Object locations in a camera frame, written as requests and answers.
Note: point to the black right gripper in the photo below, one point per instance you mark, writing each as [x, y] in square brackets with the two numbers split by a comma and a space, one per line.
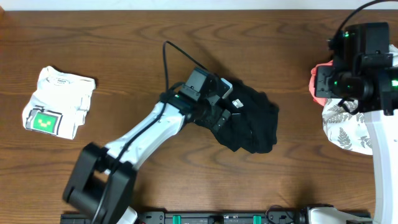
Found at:
[321, 88]

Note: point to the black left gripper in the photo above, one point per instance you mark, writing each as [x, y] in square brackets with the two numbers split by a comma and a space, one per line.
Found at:
[210, 121]

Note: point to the black t-shirt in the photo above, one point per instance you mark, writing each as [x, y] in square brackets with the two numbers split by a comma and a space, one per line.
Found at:
[256, 130]

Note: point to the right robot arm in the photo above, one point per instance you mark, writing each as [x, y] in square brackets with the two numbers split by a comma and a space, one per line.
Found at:
[363, 71]

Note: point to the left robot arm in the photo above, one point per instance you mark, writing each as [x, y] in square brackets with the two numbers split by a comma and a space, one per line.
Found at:
[101, 184]

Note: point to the coral pink garment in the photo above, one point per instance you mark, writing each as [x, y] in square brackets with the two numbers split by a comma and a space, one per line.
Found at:
[311, 85]

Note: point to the white fern-print garment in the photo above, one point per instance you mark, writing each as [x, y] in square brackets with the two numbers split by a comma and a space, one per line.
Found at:
[345, 130]

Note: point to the folded white pixel-print t-shirt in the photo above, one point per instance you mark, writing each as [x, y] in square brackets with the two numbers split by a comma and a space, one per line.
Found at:
[60, 103]

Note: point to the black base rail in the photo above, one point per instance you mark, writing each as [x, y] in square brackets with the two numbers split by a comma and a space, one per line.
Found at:
[273, 216]

